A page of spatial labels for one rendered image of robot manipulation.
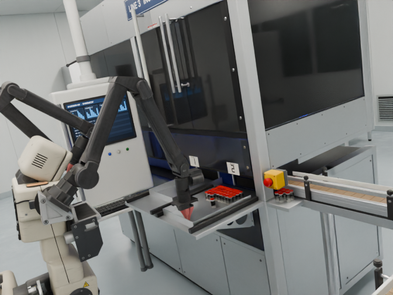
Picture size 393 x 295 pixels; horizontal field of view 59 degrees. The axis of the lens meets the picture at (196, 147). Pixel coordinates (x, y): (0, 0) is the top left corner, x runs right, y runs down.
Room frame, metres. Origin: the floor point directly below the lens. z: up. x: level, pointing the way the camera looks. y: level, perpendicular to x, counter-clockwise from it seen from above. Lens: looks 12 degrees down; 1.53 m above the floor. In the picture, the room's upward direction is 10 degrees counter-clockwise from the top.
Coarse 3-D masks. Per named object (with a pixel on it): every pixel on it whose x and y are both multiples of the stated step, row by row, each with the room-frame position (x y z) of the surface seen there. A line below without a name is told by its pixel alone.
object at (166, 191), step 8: (168, 184) 2.00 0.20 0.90; (200, 184) 1.94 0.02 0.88; (208, 184) 1.85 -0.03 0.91; (216, 184) 1.88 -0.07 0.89; (152, 192) 1.89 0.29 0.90; (160, 192) 1.93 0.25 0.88; (168, 192) 1.91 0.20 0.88; (176, 192) 1.88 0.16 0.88; (192, 192) 1.78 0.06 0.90; (168, 200) 1.75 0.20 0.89
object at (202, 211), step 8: (200, 200) 1.69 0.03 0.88; (240, 200) 1.52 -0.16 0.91; (168, 208) 1.60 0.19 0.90; (176, 208) 1.62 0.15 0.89; (200, 208) 1.58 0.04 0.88; (208, 208) 1.56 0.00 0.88; (216, 208) 1.55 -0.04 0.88; (224, 208) 1.47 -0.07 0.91; (168, 216) 1.55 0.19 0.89; (176, 216) 1.48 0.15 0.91; (192, 216) 1.51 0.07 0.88; (200, 216) 1.49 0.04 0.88; (208, 216) 1.42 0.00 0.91; (184, 224) 1.43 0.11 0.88; (192, 224) 1.37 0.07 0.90
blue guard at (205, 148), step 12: (144, 132) 2.43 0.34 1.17; (156, 144) 2.31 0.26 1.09; (180, 144) 2.06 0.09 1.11; (192, 144) 1.95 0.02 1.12; (204, 144) 1.86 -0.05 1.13; (216, 144) 1.77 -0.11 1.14; (228, 144) 1.69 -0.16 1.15; (240, 144) 1.61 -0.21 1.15; (156, 156) 2.35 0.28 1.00; (204, 156) 1.87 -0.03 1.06; (216, 156) 1.78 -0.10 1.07; (228, 156) 1.70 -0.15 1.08; (240, 156) 1.62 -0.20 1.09; (216, 168) 1.80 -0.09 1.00; (240, 168) 1.64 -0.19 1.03
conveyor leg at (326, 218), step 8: (320, 216) 1.45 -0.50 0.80; (328, 216) 1.43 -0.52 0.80; (328, 224) 1.43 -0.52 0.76; (328, 232) 1.43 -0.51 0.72; (328, 240) 1.43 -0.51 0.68; (328, 248) 1.43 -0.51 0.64; (328, 256) 1.43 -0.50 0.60; (328, 264) 1.44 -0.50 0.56; (336, 264) 1.44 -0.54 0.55; (328, 272) 1.44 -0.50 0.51; (336, 272) 1.43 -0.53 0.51; (328, 280) 1.44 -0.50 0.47; (336, 280) 1.43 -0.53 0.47; (328, 288) 1.45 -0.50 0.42; (336, 288) 1.43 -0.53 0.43
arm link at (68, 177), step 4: (80, 164) 1.24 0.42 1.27; (84, 164) 1.23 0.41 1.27; (76, 168) 1.22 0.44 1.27; (68, 172) 1.21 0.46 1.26; (72, 172) 1.22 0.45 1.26; (64, 176) 1.21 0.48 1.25; (68, 176) 1.18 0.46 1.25; (72, 176) 1.18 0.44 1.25; (68, 180) 1.17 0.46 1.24; (72, 180) 1.18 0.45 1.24; (72, 184) 1.18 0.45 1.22; (76, 184) 1.18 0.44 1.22
